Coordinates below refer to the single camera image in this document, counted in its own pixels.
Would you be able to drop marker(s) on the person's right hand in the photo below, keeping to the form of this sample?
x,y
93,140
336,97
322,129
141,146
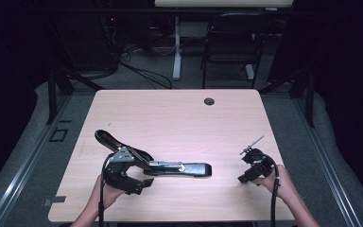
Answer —
x,y
280,186

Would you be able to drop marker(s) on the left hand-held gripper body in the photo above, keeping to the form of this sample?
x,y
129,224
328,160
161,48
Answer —
x,y
119,170

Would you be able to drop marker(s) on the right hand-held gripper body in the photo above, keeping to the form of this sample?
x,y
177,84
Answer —
x,y
258,164

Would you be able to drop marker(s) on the person's left hand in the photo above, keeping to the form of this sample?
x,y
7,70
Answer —
x,y
105,195

